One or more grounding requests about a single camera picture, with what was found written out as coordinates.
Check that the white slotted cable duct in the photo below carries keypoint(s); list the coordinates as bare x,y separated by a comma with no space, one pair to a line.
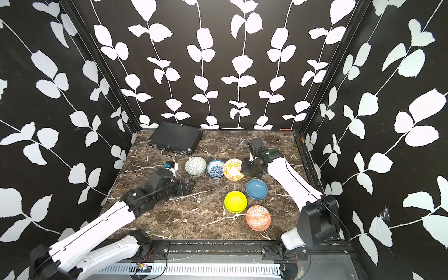
193,269

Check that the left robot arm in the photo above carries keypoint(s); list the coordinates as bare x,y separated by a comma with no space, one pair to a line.
79,256

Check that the black front rail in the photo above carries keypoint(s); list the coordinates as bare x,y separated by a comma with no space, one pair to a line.
159,249

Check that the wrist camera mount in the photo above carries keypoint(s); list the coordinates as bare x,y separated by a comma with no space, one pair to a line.
256,146
172,166

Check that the orange geometric bowl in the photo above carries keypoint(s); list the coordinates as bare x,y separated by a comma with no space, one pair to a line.
258,218

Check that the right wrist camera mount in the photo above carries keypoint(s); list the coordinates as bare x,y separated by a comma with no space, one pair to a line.
256,146

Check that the blue-grey bowl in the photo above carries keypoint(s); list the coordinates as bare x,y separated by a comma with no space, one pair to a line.
256,189

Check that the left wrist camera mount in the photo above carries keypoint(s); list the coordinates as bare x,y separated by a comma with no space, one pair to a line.
172,166

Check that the black flat case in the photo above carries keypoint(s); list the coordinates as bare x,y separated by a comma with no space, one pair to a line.
174,137

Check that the blue floral bowl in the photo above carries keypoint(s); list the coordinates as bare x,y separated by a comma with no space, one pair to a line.
215,169

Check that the white green-patterned bowl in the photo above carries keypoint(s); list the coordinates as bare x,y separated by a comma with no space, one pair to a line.
195,166

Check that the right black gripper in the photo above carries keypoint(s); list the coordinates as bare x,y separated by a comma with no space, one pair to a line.
244,168

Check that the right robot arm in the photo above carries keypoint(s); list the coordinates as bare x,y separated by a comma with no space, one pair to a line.
318,218

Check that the orange floral bowl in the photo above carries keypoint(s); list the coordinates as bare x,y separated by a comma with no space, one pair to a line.
232,170

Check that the lime yellow bowl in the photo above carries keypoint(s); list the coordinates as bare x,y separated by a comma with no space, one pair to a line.
235,202

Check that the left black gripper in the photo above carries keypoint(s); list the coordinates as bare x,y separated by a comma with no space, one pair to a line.
189,188

